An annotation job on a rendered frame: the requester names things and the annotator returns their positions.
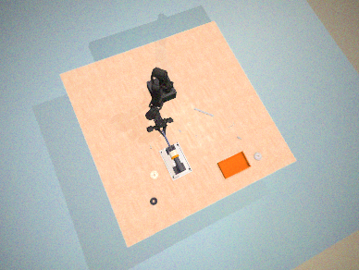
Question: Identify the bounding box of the cream flat washer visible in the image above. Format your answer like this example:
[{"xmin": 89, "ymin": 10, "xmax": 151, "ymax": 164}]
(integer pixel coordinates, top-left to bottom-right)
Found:
[{"xmin": 150, "ymin": 170, "xmax": 158, "ymax": 179}]

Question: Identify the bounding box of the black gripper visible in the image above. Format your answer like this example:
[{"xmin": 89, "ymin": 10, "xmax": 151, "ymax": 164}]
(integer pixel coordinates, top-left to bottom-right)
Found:
[{"xmin": 146, "ymin": 114, "xmax": 174, "ymax": 137}]

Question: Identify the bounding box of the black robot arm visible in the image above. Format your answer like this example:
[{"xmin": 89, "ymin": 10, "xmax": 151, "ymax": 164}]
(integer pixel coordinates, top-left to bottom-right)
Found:
[{"xmin": 145, "ymin": 67, "xmax": 174, "ymax": 129}]

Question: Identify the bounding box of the orange shallow open tray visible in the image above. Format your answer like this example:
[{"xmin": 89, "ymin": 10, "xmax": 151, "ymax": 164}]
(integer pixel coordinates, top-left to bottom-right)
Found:
[{"xmin": 217, "ymin": 152, "xmax": 250, "ymax": 178}]

